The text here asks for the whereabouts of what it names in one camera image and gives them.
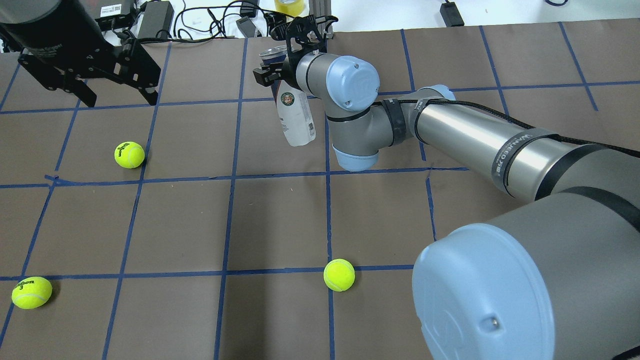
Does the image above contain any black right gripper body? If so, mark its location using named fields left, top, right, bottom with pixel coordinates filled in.
left=270, top=14, right=339, bottom=88

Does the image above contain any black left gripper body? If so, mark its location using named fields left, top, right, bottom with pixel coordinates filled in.
left=0, top=0, right=126, bottom=81

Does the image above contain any white tennis ball can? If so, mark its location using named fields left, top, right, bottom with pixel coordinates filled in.
left=260, top=45, right=317, bottom=147

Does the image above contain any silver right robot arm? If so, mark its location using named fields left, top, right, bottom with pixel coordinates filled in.
left=253, top=14, right=639, bottom=360

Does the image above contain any tennis ball left front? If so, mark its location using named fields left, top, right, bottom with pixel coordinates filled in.
left=114, top=141, right=146, bottom=169

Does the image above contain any tennis ball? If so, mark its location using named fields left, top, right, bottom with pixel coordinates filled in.
left=114, top=141, right=146, bottom=169
left=11, top=276, right=53, bottom=310

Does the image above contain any tennis ball table centre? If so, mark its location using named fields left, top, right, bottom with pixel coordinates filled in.
left=323, top=259, right=355, bottom=292

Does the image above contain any tennis ball left far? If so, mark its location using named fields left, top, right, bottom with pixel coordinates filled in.
left=11, top=276, right=53, bottom=310

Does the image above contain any yellow tape roll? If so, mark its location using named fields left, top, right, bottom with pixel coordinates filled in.
left=274, top=0, right=306, bottom=18

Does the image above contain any black power adapter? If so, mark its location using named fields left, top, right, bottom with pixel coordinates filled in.
left=137, top=0, right=174, bottom=40

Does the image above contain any aluminium frame post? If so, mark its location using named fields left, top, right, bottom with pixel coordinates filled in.
left=308, top=0, right=336, bottom=39

